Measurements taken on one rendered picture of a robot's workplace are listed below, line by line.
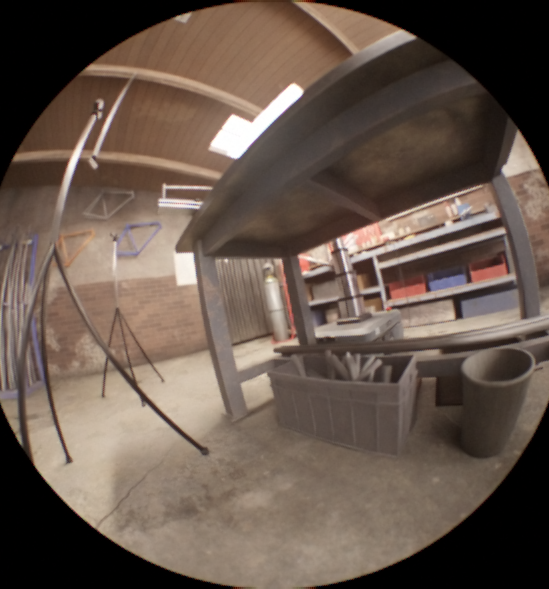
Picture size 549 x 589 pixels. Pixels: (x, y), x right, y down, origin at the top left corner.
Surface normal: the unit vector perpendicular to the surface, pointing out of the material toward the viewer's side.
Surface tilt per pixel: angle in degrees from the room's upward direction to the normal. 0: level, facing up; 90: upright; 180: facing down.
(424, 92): 90
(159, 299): 90
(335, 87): 180
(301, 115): 180
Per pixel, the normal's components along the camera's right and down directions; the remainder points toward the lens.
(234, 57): 0.12, 0.98
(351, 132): -0.75, 0.11
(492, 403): -0.85, 0.25
